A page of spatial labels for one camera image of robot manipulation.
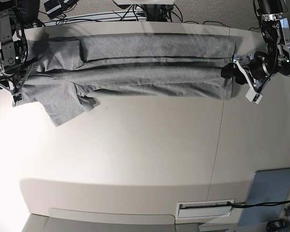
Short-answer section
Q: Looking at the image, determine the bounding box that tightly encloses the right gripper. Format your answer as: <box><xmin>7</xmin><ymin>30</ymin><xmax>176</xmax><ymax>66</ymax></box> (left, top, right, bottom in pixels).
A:
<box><xmin>0</xmin><ymin>63</ymin><xmax>37</xmax><ymax>95</ymax></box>

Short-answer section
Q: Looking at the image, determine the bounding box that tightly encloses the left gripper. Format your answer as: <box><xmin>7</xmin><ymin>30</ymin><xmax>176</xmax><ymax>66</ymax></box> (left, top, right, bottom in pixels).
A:
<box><xmin>221</xmin><ymin>52</ymin><xmax>272</xmax><ymax>93</ymax></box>

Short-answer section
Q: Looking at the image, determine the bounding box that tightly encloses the grey T-shirt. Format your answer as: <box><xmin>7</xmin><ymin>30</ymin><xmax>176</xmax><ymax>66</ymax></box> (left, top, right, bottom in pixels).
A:
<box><xmin>21</xmin><ymin>34</ymin><xmax>236</xmax><ymax>126</ymax></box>

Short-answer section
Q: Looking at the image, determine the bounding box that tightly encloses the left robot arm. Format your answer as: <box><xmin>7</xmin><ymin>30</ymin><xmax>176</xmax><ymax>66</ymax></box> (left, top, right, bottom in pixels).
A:
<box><xmin>221</xmin><ymin>0</ymin><xmax>290</xmax><ymax>95</ymax></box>

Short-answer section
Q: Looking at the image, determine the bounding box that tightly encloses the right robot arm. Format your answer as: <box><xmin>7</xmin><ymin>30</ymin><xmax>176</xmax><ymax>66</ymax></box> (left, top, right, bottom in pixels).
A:
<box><xmin>0</xmin><ymin>0</ymin><xmax>39</xmax><ymax>98</ymax></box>

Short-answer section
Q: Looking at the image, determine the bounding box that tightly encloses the central robot base stand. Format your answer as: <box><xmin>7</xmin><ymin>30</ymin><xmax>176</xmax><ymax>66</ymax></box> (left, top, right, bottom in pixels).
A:
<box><xmin>113</xmin><ymin>0</ymin><xmax>176</xmax><ymax>22</ymax></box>

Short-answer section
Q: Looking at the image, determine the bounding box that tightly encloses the black power adapter box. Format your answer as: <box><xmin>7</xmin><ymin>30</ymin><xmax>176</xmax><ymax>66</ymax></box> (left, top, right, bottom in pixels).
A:
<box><xmin>43</xmin><ymin>0</ymin><xmax>61</xmax><ymax>19</ymax></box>

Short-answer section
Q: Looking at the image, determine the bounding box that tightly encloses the blue-grey flat board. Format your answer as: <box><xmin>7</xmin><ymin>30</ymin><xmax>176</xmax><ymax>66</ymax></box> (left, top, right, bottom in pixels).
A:
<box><xmin>237</xmin><ymin>167</ymin><xmax>290</xmax><ymax>227</ymax></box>

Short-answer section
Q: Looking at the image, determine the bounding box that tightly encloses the black device bottom right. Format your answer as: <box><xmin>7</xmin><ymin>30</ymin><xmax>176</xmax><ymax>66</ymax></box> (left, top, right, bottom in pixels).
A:
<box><xmin>266</xmin><ymin>218</ymin><xmax>290</xmax><ymax>232</ymax></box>

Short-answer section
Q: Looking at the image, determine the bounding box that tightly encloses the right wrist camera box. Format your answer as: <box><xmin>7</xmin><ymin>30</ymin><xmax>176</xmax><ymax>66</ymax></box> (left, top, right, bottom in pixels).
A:
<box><xmin>12</xmin><ymin>92</ymin><xmax>23</xmax><ymax>106</ymax></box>

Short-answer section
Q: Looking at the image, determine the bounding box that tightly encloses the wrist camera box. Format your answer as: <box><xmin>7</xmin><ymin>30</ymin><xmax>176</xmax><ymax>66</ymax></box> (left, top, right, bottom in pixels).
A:
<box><xmin>246</xmin><ymin>88</ymin><xmax>263</xmax><ymax>104</ymax></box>
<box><xmin>12</xmin><ymin>92</ymin><xmax>23</xmax><ymax>106</ymax></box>

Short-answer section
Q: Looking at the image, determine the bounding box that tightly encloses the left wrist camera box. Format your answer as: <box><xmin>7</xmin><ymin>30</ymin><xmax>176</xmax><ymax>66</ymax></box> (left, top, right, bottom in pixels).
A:
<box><xmin>246</xmin><ymin>88</ymin><xmax>263</xmax><ymax>104</ymax></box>

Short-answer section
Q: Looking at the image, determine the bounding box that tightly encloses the black cable on table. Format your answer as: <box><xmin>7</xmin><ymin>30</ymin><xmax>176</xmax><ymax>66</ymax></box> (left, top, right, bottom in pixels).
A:
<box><xmin>228</xmin><ymin>199</ymin><xmax>290</xmax><ymax>209</ymax></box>

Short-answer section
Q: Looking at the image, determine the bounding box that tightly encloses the white cable grommet tray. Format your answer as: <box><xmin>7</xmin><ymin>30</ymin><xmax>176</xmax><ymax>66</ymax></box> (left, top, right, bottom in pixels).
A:
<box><xmin>175</xmin><ymin>199</ymin><xmax>235</xmax><ymax>220</ymax></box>

